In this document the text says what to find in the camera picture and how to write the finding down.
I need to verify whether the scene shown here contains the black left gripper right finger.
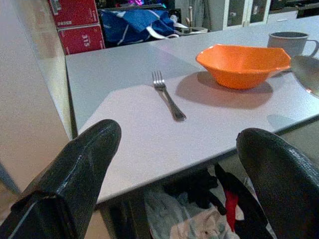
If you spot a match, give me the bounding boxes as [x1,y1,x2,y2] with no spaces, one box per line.
[236,127,319,239]

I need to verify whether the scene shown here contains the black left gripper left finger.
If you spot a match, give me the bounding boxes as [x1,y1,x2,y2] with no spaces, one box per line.
[0,119,122,239]

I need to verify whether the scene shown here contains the black laundry basket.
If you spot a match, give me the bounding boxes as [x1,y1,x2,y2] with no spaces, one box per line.
[163,162,275,239]

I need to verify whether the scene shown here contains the white crumpled cloth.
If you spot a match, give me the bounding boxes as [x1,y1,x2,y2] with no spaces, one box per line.
[144,188,240,239]

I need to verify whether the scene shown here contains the silver metal fork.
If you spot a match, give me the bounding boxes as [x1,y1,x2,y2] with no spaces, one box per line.
[152,70,187,122]

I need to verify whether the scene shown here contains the orange square bowl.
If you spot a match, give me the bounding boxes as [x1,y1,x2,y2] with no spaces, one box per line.
[195,44,292,90]

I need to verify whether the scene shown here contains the red cardboard box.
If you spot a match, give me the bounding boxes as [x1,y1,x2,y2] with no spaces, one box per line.
[57,24,106,56]
[48,0,100,29]

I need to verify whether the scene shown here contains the grey mug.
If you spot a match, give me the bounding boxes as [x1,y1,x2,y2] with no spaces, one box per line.
[267,31,319,58]

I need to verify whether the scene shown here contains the white glass door cabinet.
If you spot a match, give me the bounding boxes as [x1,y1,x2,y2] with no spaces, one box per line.
[222,0,272,27]

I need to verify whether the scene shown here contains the blue bag with white straps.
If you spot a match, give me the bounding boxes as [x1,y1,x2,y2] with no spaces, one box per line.
[99,9,180,48]

